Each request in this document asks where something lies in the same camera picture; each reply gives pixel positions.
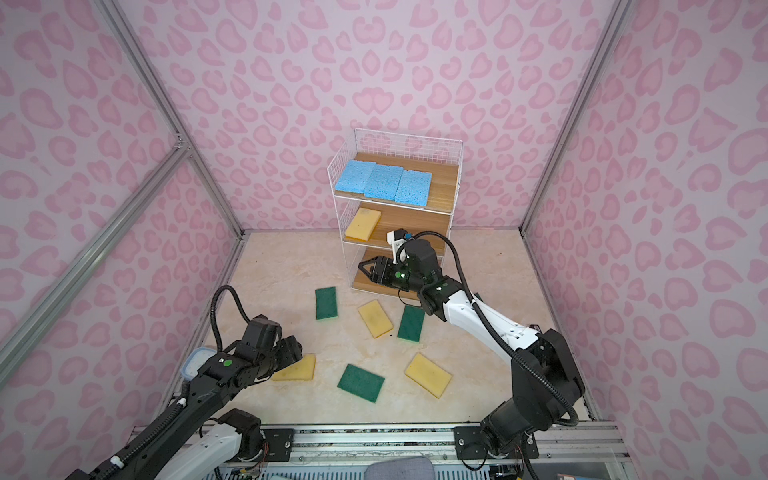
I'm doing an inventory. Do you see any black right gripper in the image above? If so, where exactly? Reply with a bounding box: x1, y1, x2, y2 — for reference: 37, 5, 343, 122
357, 255, 426, 293

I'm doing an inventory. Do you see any grey chair back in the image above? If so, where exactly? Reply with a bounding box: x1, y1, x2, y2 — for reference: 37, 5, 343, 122
363, 456, 437, 480

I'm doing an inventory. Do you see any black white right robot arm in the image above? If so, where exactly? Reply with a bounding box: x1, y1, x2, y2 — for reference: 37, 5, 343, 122
357, 229, 585, 457

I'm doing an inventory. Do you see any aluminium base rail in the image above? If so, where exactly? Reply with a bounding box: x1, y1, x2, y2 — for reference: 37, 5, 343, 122
131, 421, 625, 480

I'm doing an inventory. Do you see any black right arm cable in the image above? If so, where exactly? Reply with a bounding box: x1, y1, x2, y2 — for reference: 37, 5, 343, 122
398, 230, 580, 428

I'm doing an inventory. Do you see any green scouring pad front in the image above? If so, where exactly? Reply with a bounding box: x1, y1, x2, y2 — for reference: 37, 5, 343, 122
337, 364, 385, 403

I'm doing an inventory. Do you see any green scouring pad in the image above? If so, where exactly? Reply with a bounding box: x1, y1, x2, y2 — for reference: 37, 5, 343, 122
315, 286, 338, 321
337, 364, 385, 403

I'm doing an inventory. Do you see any blue sponge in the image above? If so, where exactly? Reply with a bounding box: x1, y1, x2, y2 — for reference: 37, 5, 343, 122
394, 170, 432, 207
363, 164, 405, 201
334, 160, 377, 194

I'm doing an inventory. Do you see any green sponge middle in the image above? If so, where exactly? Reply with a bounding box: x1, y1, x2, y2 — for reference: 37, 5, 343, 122
397, 305, 425, 343

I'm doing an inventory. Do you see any white wire wooden shelf rack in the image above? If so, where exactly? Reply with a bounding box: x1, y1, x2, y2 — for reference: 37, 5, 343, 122
327, 128, 464, 296

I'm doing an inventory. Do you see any small yellow sponge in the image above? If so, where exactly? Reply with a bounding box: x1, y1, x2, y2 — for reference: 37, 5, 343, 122
344, 207, 382, 242

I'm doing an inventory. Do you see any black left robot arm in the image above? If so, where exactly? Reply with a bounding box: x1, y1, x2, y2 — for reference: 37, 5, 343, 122
68, 315, 303, 479

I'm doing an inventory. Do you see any green scouring pad left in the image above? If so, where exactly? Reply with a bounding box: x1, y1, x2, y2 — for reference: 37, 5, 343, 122
315, 286, 338, 321

